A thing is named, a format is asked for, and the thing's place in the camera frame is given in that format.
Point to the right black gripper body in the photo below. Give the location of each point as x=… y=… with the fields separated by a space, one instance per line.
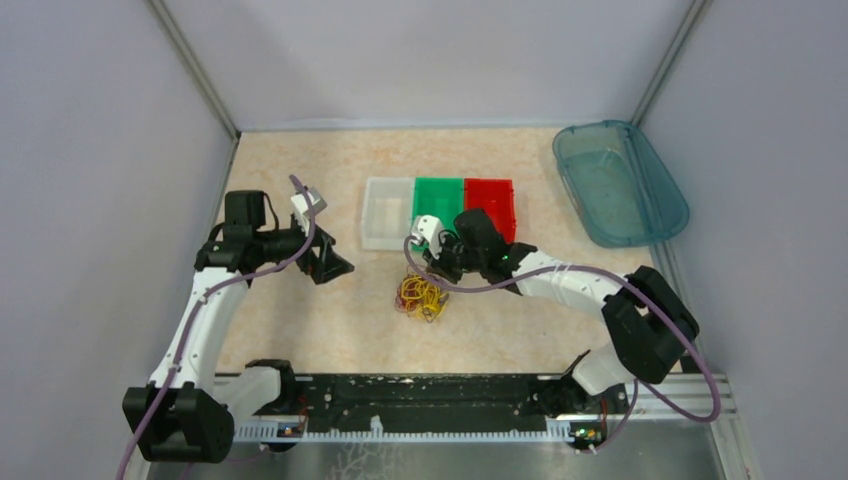
x=452 y=258

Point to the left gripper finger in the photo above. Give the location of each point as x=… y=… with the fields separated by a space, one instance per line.
x=327 y=265
x=323 y=242

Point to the white plastic bin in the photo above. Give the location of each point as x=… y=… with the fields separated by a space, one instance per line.
x=387 y=213

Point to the aluminium frame rail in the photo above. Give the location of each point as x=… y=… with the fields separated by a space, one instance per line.
x=681 y=395

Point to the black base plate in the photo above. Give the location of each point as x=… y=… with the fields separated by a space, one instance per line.
x=440 y=404

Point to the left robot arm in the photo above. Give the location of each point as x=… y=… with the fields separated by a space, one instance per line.
x=181 y=415

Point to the red plastic bin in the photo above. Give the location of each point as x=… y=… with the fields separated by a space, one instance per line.
x=496 y=198

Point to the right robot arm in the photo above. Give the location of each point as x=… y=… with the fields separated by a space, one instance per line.
x=649 y=326

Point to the teal transparent tub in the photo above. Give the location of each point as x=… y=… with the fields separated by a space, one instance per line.
x=623 y=193

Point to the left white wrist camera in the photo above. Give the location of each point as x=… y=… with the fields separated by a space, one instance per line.
x=306 y=206

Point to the white toothed cable duct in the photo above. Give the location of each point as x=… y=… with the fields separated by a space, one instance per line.
x=270 y=431

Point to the green plastic bin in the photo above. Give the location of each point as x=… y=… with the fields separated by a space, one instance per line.
x=442 y=197

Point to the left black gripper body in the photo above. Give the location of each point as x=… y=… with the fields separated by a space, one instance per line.
x=307 y=259

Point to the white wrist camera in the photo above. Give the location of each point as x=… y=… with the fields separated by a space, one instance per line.
x=425 y=231
x=306 y=206

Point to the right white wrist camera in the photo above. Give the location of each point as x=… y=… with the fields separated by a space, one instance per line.
x=425 y=231

